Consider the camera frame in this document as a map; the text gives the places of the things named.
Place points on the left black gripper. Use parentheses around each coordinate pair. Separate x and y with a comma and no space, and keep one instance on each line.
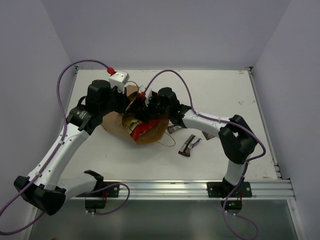
(122,100)

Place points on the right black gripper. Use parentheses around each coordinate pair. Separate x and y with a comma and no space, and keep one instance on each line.
(143,109)

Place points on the brown chocolate bar wrapper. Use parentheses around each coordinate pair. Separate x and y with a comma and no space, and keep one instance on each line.
(173,128)

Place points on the brown purple chocolate bar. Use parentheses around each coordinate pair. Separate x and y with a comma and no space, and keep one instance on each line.
(188,145)

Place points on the dark chocolate bar wrapper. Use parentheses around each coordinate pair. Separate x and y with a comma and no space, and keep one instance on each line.
(208,136)

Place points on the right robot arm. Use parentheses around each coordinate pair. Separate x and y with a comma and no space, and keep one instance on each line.
(234,134)

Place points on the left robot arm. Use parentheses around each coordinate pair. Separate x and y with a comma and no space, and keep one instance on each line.
(43,187)

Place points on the red chip bag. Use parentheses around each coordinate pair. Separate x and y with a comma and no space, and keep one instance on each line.
(139,128)

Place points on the yellow chip bag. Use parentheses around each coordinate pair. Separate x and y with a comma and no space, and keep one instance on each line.
(130,123)

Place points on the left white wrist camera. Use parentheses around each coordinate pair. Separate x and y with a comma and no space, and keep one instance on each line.
(120,78)

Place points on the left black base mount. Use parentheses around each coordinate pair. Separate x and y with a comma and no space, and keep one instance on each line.
(111,192)

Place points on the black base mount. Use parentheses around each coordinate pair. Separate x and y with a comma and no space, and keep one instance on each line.
(221,189)
(111,192)

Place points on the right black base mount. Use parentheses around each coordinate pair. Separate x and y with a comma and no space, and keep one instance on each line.
(221,189)

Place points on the aluminium front rail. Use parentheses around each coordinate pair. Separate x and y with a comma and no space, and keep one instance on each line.
(179,190)

